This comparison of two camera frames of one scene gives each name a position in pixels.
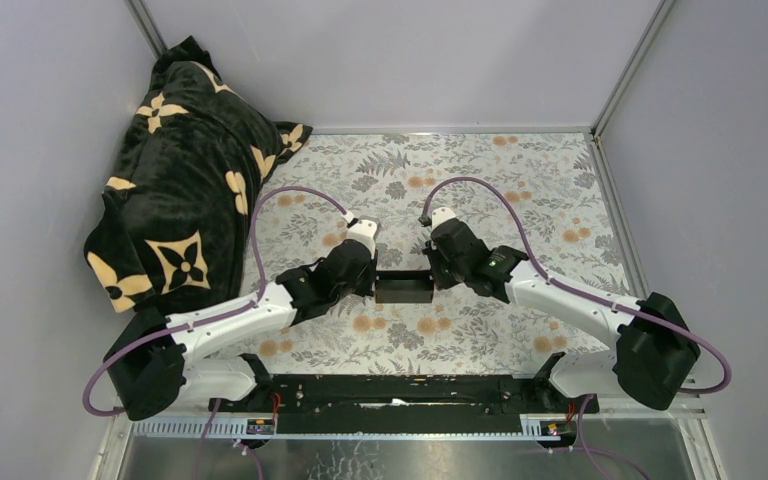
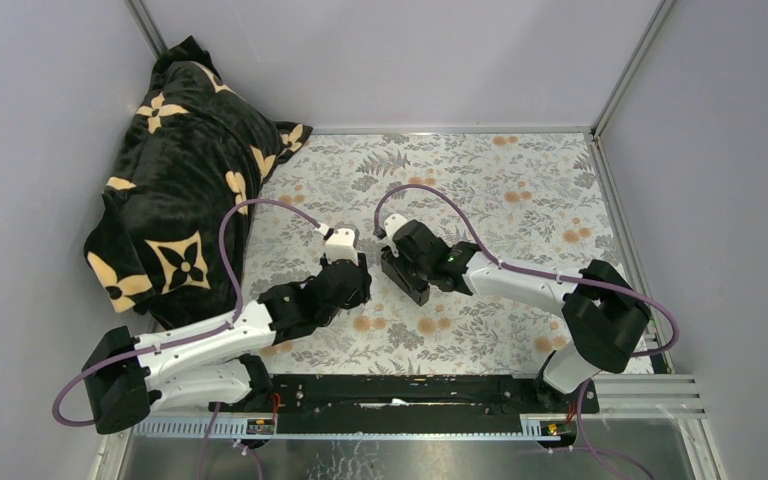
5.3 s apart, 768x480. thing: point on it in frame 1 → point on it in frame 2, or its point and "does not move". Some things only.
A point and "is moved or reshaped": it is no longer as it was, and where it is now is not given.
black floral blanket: x=174 y=231 does not move
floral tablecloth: x=543 y=193 does not move
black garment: x=404 y=286 is moved or reshaped
